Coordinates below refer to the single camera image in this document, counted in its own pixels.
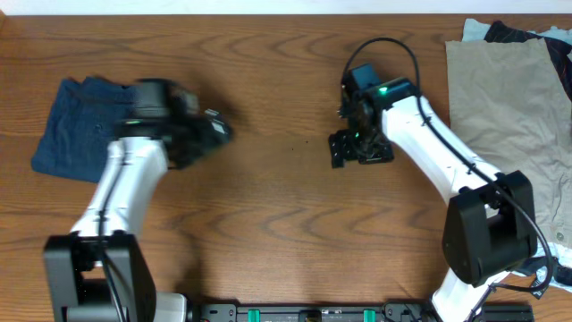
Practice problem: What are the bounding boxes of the dark blue denim shorts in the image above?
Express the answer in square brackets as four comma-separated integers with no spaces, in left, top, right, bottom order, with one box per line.
[30,77,135,182]

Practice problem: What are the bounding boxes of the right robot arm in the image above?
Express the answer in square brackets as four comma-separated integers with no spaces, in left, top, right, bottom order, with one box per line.
[329,75,538,321]

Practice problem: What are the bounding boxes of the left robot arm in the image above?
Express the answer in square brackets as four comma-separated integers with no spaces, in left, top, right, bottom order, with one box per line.
[43,110,231,321]

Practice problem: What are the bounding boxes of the light blue garment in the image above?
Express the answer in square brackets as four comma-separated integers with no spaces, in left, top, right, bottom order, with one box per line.
[461,18,571,45]

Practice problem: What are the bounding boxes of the beige khaki shorts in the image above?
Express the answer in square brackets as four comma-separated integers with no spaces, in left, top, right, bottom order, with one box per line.
[446,39,571,247]

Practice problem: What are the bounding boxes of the black patterned garment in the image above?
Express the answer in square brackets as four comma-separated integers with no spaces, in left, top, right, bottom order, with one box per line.
[484,21,572,102]

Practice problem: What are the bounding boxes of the black mounting rail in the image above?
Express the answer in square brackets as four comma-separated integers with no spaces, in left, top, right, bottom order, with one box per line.
[191,301,535,322]

